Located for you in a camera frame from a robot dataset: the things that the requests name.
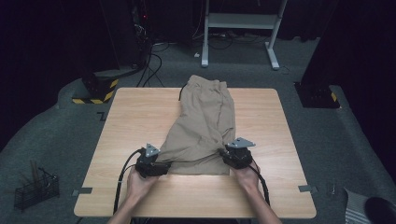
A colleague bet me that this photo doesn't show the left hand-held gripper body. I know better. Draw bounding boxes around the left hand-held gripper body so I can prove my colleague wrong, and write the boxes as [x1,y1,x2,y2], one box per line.
[134,142,162,179]

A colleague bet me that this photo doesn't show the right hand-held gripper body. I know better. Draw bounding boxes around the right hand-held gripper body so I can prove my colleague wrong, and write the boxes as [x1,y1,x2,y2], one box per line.
[221,136,257,171]

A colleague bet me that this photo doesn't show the beige shorts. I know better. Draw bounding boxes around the beige shorts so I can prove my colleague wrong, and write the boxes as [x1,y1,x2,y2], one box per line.
[155,74,237,176]

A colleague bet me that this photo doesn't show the person's left hand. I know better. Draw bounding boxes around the person's left hand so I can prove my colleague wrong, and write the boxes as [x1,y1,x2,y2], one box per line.
[125,165,160,203]

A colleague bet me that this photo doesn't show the person's right hand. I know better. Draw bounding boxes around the person's right hand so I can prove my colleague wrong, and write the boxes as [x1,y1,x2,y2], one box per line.
[233,161,262,196]

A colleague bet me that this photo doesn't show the grey tape strip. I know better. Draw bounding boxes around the grey tape strip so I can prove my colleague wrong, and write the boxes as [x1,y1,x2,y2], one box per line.
[71,187,94,197]
[297,184,318,193]

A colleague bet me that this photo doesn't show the black yellow striped stand base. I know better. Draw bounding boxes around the black yellow striped stand base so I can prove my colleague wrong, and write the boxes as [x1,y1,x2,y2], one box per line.
[71,70,120,105]

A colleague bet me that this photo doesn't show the black flat stand base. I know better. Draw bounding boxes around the black flat stand base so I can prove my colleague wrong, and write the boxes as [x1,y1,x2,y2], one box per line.
[293,80,341,109]

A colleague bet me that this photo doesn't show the dark equipment rack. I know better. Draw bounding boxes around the dark equipment rack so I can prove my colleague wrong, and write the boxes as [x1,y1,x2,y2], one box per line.
[130,0,154,67]

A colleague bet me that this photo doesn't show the black curtain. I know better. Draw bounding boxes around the black curtain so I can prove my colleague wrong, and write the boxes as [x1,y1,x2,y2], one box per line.
[0,0,120,164]
[300,0,396,188]

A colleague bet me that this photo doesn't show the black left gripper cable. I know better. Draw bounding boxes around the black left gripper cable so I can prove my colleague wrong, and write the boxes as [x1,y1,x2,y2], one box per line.
[112,147,146,217]

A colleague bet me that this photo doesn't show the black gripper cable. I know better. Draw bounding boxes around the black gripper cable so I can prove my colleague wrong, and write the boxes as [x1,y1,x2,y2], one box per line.
[248,160,272,207]
[112,147,146,217]

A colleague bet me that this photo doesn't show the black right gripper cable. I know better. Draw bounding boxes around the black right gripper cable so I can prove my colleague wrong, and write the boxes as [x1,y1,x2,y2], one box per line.
[248,160,272,207]

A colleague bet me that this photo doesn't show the black floor cables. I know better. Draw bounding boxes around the black floor cables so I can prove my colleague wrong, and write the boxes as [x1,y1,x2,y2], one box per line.
[135,40,171,89]

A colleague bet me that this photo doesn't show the black wire basket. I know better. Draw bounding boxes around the black wire basket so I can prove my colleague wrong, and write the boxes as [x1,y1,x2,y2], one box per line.
[13,167,61,213]

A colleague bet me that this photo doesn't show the white metal stand frame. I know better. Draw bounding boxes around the white metal stand frame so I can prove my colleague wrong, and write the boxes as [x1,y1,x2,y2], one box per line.
[200,0,290,71]

